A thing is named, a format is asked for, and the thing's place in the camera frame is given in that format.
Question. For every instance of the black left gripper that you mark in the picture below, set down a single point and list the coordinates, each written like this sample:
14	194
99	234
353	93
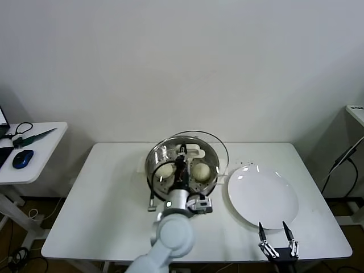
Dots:
181	176

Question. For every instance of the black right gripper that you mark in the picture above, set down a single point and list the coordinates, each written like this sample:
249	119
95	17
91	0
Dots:
283	258

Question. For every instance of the white steamed baozi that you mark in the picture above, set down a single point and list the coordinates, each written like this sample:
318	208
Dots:
165	171
201	172

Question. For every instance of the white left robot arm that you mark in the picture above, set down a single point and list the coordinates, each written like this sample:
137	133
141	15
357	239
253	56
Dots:
173	236

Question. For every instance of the stainless steel steamer basket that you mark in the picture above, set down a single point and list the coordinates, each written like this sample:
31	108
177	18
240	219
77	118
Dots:
153	162

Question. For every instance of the steel and white steamer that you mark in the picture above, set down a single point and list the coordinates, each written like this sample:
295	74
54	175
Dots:
159	203

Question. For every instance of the white round plate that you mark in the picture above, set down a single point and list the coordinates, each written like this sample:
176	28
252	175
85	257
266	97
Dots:
261	196

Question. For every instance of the white side table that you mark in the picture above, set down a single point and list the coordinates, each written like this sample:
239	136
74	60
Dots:
42	159

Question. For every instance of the white shelf with label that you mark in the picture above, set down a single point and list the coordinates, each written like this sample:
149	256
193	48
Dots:
355	112

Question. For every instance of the blue computer mouse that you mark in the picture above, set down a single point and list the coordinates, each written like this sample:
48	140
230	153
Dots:
22	158

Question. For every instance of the black laptop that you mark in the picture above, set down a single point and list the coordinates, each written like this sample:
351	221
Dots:
4	155

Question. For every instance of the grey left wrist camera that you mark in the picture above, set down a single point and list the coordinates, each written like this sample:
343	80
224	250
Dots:
202	205

